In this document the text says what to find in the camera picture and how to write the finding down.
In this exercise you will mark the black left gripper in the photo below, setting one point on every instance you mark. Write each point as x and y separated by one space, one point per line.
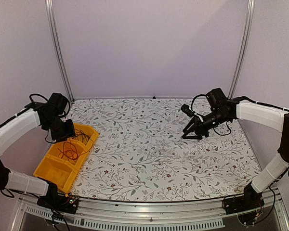
70 133

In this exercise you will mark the left aluminium frame post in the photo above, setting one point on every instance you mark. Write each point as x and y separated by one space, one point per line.
57 49

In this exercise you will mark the yellow bin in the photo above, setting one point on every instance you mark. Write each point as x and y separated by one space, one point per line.
86 135
70 153
57 171

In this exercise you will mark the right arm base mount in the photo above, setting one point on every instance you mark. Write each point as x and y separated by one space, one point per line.
248 207

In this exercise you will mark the front aluminium rail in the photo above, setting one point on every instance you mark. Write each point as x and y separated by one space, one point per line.
102 215

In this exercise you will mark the aluminium frame post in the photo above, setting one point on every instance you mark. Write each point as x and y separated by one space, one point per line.
243 47
57 49

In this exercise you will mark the yellow near bin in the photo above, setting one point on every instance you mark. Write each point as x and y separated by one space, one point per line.
57 171

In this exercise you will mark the yellow middle bin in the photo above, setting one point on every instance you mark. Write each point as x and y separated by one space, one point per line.
70 153

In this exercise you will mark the floral patterned table mat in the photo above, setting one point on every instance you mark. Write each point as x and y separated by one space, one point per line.
140 155

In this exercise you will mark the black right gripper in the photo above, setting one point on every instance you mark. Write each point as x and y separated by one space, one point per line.
199 128

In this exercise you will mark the yellow far bin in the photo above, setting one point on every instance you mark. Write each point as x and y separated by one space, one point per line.
86 135

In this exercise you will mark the right aluminium frame post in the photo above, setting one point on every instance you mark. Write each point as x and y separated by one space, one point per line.
243 47

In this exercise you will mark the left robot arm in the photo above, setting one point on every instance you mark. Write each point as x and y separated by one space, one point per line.
50 116

